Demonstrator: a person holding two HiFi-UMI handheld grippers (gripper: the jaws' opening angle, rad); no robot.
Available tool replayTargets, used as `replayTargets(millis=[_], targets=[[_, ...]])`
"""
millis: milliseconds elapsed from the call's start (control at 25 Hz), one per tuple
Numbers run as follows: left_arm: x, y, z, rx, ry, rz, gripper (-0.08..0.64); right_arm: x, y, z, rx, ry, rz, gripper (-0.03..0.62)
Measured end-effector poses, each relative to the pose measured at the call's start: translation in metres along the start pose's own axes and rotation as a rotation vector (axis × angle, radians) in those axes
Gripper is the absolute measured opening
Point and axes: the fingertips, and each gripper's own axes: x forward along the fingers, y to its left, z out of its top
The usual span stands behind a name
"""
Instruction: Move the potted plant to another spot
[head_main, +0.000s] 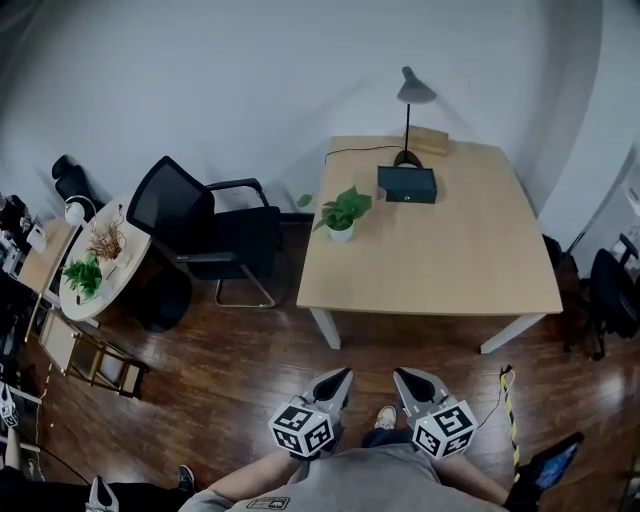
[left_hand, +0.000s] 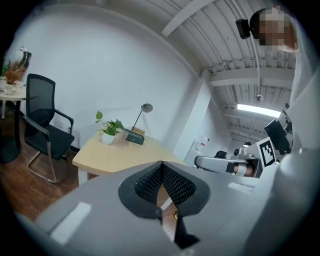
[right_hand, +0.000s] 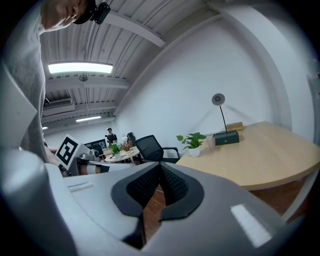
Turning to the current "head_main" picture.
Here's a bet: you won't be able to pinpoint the dried brown plant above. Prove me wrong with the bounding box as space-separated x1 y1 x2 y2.
85 219 126 261

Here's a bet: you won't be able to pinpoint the light wooden box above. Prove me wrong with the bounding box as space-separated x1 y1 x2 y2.
407 125 450 156

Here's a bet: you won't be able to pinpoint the person's grey shirt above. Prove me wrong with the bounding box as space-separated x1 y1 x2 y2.
178 446 509 512

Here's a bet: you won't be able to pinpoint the person's dark trousers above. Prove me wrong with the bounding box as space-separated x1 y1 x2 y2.
360 427 416 451

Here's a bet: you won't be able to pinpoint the person's left forearm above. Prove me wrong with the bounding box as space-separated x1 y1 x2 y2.
207 449 309 496

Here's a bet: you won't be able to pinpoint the black desk lamp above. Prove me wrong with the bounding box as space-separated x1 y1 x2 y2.
392 66 438 169

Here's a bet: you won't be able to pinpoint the person's right forearm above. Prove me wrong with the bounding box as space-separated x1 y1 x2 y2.
439 449 511 501

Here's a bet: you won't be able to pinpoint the dark cluttered equipment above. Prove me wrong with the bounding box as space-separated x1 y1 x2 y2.
0 192 31 281

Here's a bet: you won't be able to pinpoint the white cabinet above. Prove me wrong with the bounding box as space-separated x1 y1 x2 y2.
569 164 640 261

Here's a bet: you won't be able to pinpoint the black yellow striped cable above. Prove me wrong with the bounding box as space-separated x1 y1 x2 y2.
499 365 522 471

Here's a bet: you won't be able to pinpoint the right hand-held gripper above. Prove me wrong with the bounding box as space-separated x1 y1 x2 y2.
393 368 479 460

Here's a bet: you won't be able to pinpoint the white globe desk lamp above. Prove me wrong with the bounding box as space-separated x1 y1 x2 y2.
62 194 97 224

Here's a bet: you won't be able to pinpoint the black swivel office chair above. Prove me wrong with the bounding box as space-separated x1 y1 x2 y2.
563 233 640 361

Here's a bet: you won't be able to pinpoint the black mesh office chair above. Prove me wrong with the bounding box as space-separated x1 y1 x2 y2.
125 155 284 309

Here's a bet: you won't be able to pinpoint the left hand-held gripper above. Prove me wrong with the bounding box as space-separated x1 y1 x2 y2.
268 368 354 461

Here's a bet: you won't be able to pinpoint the small green potted plant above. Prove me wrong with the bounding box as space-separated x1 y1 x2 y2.
60 252 114 301

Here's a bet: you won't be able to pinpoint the small wooden desk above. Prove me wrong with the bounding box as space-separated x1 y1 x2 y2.
17 219 81 301

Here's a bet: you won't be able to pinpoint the white table leg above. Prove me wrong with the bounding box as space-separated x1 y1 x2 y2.
479 313 547 355
308 308 343 350

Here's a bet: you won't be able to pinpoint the white round table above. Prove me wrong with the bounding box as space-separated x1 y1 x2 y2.
58 192 192 334

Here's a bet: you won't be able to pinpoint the black tablet mount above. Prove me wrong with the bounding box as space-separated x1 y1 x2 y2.
504 469 544 512

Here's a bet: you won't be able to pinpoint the dark green metal box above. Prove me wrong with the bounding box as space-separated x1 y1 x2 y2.
376 165 439 205

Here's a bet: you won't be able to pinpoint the black headrest chair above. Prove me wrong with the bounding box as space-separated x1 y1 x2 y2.
51 153 106 214

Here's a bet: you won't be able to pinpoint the wooden frame rack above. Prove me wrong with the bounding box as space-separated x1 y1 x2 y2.
37 309 150 400

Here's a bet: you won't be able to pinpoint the black lamp cable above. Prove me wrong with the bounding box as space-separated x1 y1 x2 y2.
323 144 405 166

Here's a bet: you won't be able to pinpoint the black tablet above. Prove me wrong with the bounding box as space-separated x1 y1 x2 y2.
517 432 586 494

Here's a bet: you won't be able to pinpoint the person's beige shoe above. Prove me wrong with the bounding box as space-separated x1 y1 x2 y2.
373 404 399 431

